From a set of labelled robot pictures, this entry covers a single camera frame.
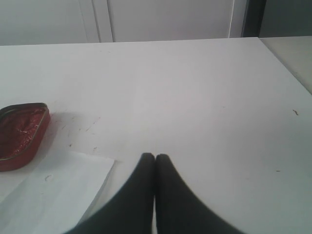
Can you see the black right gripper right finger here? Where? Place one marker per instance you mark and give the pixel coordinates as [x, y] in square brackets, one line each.
[178, 210]

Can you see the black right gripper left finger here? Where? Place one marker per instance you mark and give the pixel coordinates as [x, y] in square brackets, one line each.
[130, 210]

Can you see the white paper sheet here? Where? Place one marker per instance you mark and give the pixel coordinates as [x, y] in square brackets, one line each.
[56, 195]

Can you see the red ink pad tin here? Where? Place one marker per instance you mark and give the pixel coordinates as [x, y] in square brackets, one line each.
[22, 128]

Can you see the white cabinet doors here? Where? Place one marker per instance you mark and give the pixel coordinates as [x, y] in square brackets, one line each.
[25, 22]

